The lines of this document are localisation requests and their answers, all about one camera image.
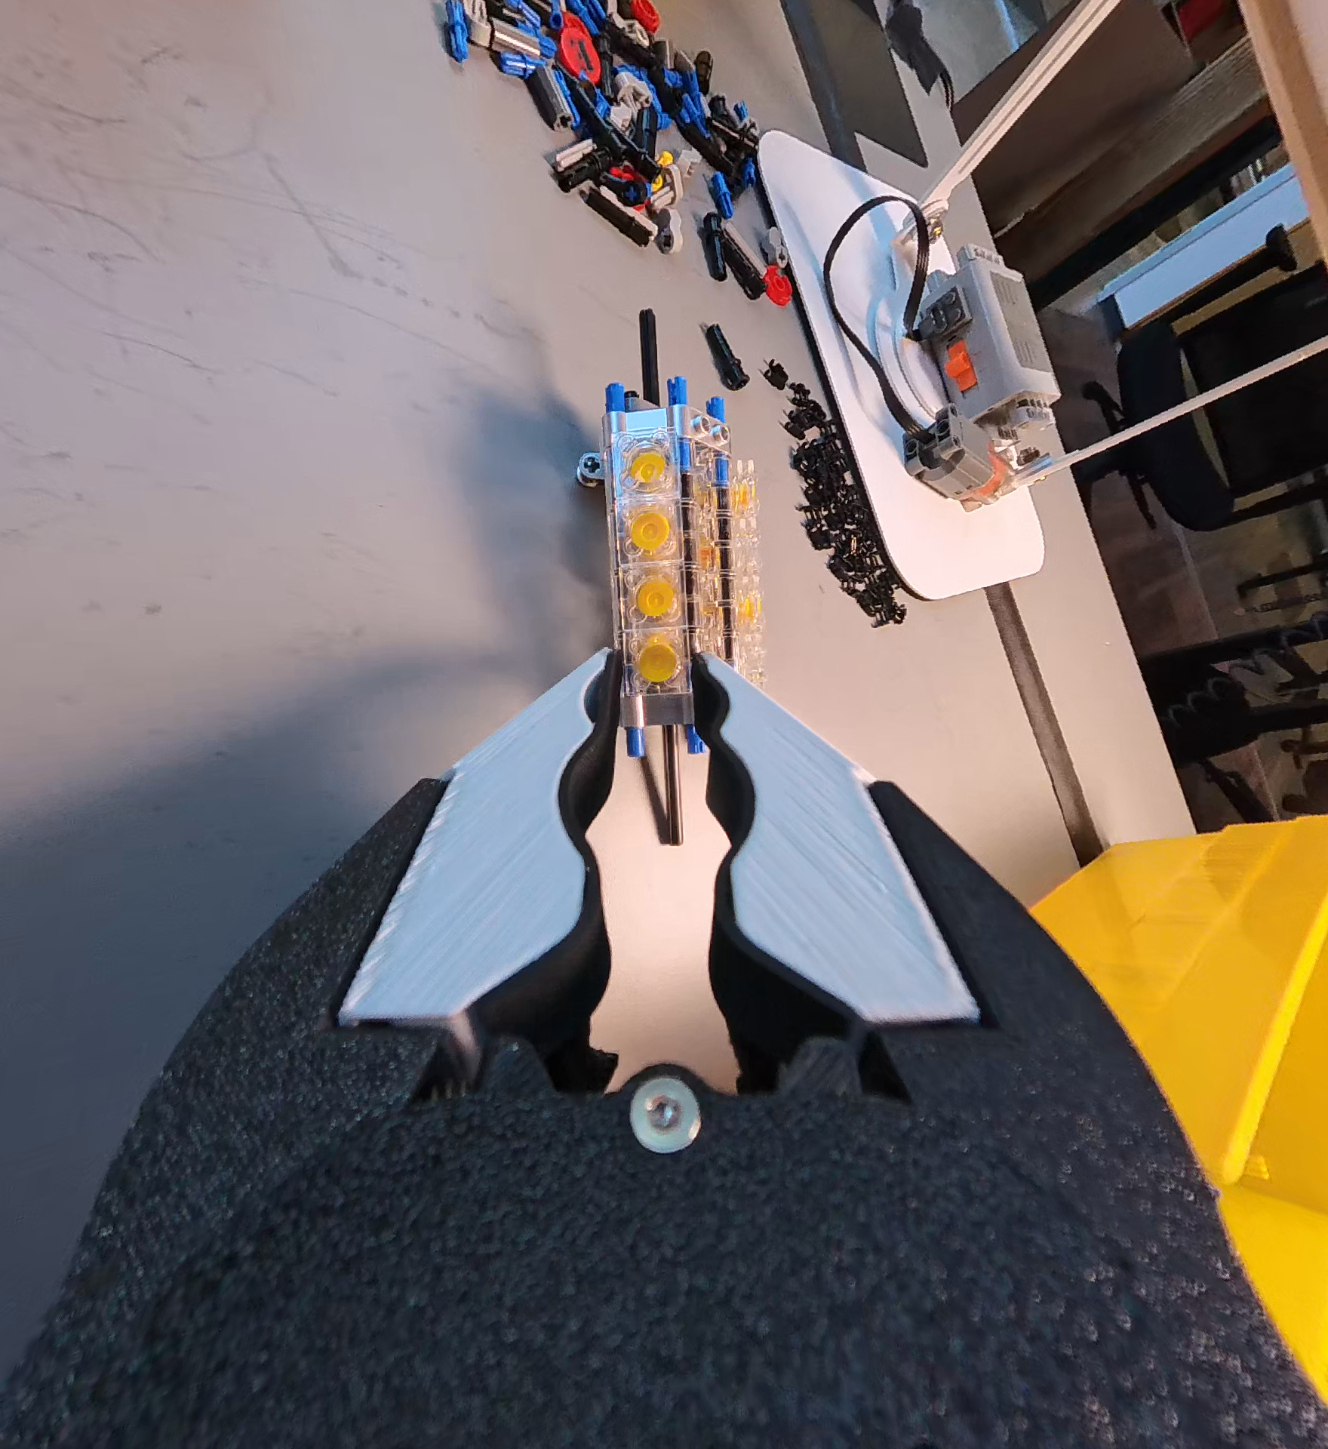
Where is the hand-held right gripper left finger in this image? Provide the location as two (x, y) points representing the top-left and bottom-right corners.
(338, 649), (627, 1078)

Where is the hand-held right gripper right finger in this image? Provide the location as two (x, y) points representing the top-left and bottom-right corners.
(689, 653), (983, 1029)

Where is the clear brick engine assembly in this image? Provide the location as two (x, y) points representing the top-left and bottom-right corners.
(575, 308), (770, 848)

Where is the pile of mixed brick parts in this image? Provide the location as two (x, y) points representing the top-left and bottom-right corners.
(441, 0), (797, 311)

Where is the grey desk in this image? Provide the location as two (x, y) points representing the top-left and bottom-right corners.
(0, 0), (1200, 1449)

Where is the yellow plastic bin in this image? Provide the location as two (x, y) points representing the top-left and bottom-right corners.
(1030, 801), (1328, 1449)

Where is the pile of black pins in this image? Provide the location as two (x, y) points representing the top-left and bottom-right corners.
(759, 357), (909, 632)

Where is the black office chair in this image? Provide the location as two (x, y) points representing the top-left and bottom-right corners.
(1080, 264), (1328, 592)

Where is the grey motor brick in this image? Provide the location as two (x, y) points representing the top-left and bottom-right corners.
(900, 242), (1065, 503)

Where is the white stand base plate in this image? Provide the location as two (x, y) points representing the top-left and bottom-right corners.
(756, 127), (1048, 603)

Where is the black motor cable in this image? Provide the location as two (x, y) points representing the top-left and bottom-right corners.
(821, 194), (951, 439)

